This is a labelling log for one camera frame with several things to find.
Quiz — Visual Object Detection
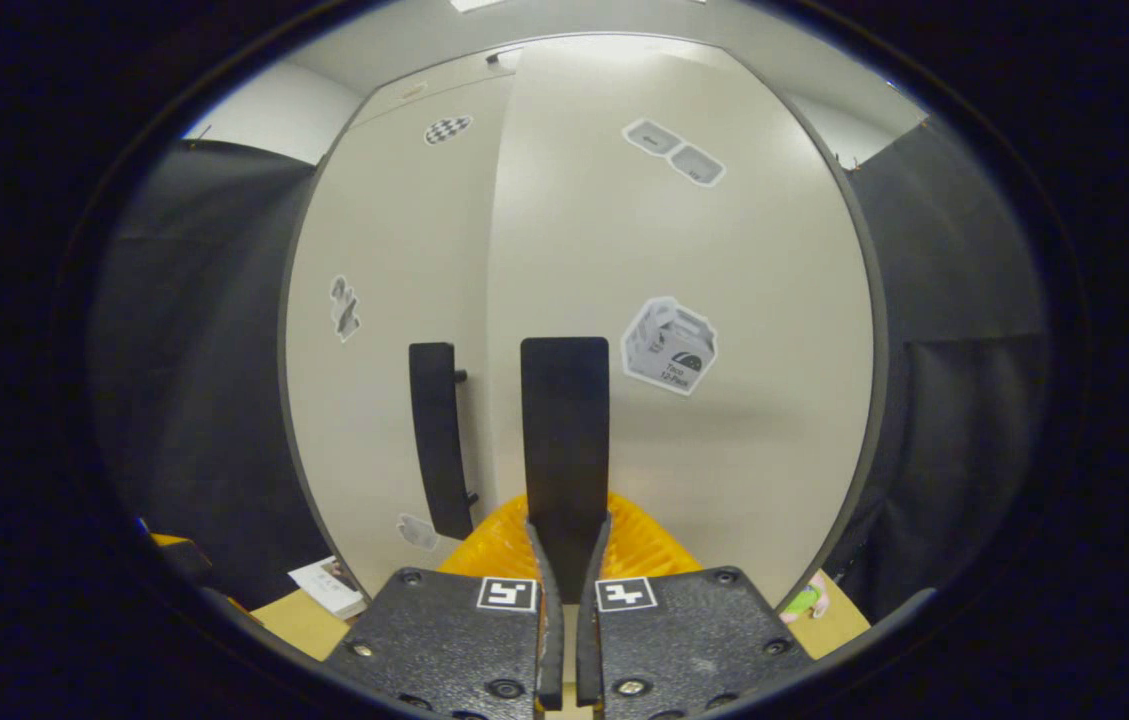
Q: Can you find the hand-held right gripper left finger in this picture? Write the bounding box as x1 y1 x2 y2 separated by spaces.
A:
324 493 565 720

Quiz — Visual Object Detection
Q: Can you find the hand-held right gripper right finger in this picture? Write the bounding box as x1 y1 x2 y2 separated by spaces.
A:
574 493 815 720

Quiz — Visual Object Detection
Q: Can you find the black door handle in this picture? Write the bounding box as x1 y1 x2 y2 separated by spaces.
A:
521 337 612 606
409 342 478 541

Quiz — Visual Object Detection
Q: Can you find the white double-door shoe cabinet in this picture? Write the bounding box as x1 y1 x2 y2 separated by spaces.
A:
279 33 890 616

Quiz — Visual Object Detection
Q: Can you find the white shoe cabinet door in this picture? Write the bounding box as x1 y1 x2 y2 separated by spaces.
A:
484 35 875 611
284 75 515 601

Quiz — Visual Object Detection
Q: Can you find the white cabinet flap panel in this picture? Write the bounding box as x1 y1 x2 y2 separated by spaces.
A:
354 45 525 126

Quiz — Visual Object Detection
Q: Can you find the green pink small toy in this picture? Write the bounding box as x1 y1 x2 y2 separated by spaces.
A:
782 572 831 623

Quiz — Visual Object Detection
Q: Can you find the white paper booklet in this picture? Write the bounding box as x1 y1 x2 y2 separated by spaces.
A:
287 556 368 621

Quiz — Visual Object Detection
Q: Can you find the black backdrop cloth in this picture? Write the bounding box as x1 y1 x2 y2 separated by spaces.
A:
89 140 335 611
824 115 1050 621

